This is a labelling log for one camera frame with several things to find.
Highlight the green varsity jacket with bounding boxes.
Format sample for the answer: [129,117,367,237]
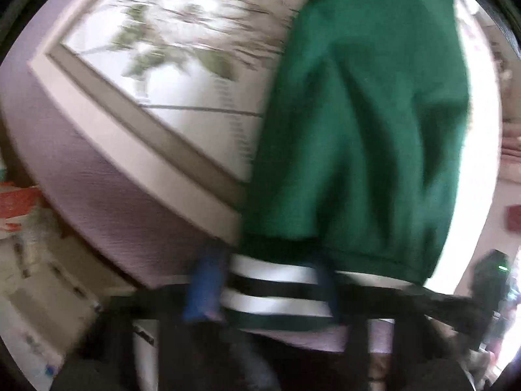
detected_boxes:
[222,0,473,335]

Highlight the white floral quilted mat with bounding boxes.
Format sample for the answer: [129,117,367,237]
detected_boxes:
[26,0,503,286]

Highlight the red and white box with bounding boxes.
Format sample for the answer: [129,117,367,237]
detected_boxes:
[0,185,43,241]

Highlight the purple floral blanket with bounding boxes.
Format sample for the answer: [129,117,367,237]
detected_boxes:
[0,0,395,355]

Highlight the loose pink floral curtain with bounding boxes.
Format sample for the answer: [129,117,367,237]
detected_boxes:
[499,118,521,172]

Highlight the white storage drawer unit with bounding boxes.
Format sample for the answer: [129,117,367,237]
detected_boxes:
[0,232,159,391]

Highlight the person's legs in jeans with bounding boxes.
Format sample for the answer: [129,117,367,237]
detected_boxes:
[228,330,283,391]

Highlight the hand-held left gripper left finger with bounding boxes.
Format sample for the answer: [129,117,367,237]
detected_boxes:
[61,253,231,391]

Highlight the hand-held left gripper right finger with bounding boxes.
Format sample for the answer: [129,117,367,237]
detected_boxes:
[315,263,483,391]

